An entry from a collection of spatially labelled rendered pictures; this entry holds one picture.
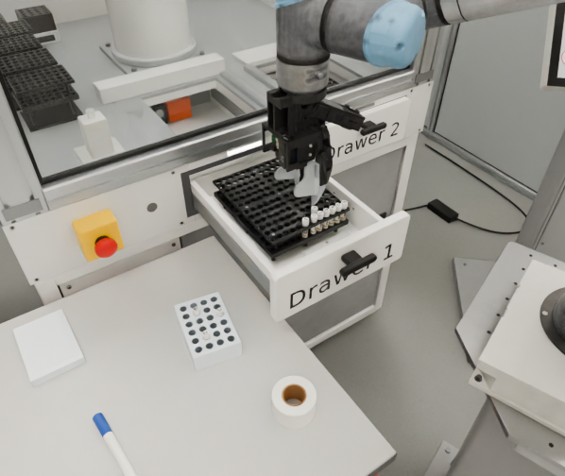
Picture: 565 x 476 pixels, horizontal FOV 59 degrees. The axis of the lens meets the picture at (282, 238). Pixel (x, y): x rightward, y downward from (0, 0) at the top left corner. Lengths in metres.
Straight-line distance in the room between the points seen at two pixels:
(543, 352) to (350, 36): 0.57
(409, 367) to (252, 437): 1.10
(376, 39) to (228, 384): 0.57
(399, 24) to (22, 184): 0.63
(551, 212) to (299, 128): 1.16
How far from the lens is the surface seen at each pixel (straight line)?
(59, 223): 0.98
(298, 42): 0.70
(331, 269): 0.86
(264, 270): 0.86
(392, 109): 1.28
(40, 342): 0.99
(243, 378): 0.88
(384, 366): 1.83
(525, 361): 0.89
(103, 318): 1.00
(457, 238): 2.37
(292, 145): 0.75
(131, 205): 1.01
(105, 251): 0.95
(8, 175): 0.91
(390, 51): 0.64
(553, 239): 1.87
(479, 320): 1.02
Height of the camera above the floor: 1.50
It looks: 42 degrees down
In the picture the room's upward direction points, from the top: straight up
